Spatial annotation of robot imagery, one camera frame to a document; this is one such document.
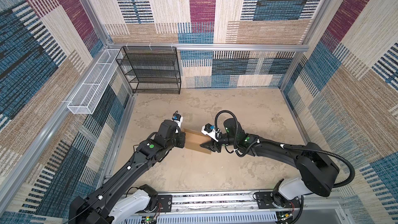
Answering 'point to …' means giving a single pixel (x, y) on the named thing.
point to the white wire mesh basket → (85, 99)
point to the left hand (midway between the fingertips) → (183, 131)
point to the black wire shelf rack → (151, 69)
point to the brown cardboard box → (194, 140)
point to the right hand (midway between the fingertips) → (203, 141)
